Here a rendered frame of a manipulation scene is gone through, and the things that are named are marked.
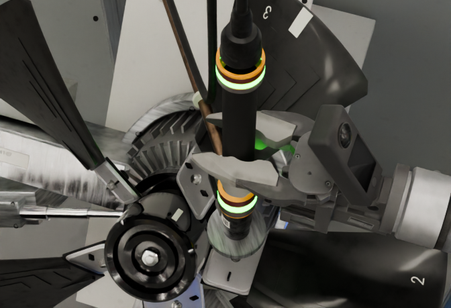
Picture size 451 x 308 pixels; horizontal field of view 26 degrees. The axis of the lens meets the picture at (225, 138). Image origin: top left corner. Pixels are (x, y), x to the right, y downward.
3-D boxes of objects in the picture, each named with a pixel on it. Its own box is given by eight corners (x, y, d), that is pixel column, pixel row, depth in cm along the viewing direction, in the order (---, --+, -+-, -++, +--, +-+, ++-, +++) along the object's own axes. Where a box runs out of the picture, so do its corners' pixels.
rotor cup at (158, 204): (119, 170, 130) (82, 207, 118) (223, 168, 126) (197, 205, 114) (133, 270, 134) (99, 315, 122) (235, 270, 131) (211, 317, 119)
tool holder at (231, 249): (194, 200, 119) (192, 162, 111) (249, 185, 120) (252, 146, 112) (216, 266, 115) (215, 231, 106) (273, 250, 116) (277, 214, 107)
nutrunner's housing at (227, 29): (216, 231, 120) (211, -4, 80) (246, 222, 120) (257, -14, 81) (225, 259, 118) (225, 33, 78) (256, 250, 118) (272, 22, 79)
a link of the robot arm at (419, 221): (441, 229, 92) (458, 158, 96) (394, 216, 93) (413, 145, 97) (427, 260, 99) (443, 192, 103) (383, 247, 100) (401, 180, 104)
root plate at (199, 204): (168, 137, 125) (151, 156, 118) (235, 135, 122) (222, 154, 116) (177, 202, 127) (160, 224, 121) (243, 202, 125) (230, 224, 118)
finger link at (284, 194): (233, 200, 97) (321, 211, 96) (233, 194, 96) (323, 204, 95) (239, 159, 99) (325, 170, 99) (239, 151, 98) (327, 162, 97)
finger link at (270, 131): (206, 141, 105) (282, 177, 103) (205, 113, 100) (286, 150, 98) (219, 119, 107) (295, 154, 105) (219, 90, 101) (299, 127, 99)
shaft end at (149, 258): (140, 249, 119) (139, 251, 119) (157, 249, 119) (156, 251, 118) (143, 266, 120) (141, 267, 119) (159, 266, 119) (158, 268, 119)
